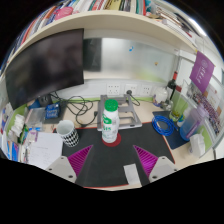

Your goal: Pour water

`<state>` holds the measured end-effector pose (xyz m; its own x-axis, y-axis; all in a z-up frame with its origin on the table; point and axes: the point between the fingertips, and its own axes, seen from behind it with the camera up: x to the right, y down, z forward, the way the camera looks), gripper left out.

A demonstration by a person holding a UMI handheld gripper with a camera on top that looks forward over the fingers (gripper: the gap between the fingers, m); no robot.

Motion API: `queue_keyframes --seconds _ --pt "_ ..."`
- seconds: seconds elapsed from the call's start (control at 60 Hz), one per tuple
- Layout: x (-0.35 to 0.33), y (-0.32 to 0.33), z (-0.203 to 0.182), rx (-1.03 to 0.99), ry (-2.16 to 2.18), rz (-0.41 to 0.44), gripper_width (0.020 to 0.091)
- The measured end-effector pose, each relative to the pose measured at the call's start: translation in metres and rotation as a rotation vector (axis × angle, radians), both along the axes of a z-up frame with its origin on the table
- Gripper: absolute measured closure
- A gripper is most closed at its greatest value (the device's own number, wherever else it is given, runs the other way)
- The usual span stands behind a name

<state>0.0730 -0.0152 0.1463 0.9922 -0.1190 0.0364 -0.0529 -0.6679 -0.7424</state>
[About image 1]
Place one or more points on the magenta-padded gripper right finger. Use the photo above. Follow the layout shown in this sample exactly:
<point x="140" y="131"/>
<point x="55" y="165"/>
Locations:
<point x="162" y="168"/>

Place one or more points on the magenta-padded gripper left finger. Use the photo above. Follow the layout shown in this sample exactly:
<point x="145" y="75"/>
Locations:
<point x="62" y="168"/>

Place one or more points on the white milk bottle green cap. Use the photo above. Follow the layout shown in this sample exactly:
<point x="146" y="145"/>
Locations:
<point x="110" y="126"/>

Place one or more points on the purple translucent water bottle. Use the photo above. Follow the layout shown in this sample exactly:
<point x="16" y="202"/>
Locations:
<point x="191" y="126"/>

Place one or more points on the white handwritten paper sheet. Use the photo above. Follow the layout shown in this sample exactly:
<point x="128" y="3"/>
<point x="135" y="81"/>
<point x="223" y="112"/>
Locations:
<point x="45" y="151"/>

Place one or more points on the dark blue desk mat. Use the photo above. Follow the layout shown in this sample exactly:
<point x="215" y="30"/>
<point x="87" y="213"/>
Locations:
<point x="175" y="142"/>

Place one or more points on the small white paper note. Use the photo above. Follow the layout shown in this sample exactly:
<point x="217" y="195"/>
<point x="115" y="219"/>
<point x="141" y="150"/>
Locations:
<point x="132" y="175"/>

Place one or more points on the black white patterned mug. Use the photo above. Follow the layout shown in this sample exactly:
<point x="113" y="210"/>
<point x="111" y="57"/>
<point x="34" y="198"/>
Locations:
<point x="68" y="135"/>

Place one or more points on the white tissue pack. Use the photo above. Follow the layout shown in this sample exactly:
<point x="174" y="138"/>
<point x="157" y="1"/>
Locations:
<point x="197" y="145"/>

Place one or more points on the black desk mat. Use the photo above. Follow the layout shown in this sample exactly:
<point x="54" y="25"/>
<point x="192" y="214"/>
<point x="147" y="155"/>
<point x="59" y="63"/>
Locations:
<point x="110" y="163"/>

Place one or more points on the flat round red coaster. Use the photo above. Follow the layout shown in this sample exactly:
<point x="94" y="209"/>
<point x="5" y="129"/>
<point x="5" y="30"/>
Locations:
<point x="115" y="143"/>

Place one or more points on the small blue box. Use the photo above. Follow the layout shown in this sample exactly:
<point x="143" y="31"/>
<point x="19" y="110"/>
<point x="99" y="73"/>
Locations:
<point x="52" y="111"/>

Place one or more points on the clear plastic box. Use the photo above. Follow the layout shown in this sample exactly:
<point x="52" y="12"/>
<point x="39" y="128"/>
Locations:
<point x="35" y="116"/>

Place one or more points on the translucent green cup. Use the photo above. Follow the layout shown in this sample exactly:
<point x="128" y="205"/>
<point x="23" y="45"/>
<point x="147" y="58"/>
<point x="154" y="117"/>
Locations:
<point x="178" y="110"/>

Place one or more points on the grey metal laptop stand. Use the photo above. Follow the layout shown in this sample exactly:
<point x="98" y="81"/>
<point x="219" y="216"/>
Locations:
<point x="128" y="116"/>

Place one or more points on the stack of white tissues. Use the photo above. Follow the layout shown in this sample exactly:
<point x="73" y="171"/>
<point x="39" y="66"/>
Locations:
<point x="17" y="125"/>

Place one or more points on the white round jar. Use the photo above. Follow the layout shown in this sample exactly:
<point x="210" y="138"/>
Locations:
<point x="161" y="96"/>

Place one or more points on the printed photo poster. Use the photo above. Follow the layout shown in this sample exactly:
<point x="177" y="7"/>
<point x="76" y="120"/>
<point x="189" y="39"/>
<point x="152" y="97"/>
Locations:
<point x="208" y="110"/>

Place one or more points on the dark wine bottle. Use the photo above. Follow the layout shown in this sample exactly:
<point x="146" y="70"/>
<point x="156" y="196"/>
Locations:
<point x="171" y="88"/>

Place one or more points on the black computer monitor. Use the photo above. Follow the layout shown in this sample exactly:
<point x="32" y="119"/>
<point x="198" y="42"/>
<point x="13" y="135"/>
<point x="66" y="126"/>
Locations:
<point x="43" y="66"/>

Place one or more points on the purple hanging banner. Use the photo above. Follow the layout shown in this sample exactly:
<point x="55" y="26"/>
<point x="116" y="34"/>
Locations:
<point x="201" y="71"/>

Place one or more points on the white wall socket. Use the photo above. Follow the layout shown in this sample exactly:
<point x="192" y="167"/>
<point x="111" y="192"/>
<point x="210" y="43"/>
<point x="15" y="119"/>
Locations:
<point x="146" y="90"/>
<point x="113" y="89"/>
<point x="132" y="86"/>

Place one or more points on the wall shelf with books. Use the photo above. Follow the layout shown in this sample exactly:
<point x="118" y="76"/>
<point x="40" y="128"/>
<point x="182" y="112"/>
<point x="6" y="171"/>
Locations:
<point x="116" y="21"/>

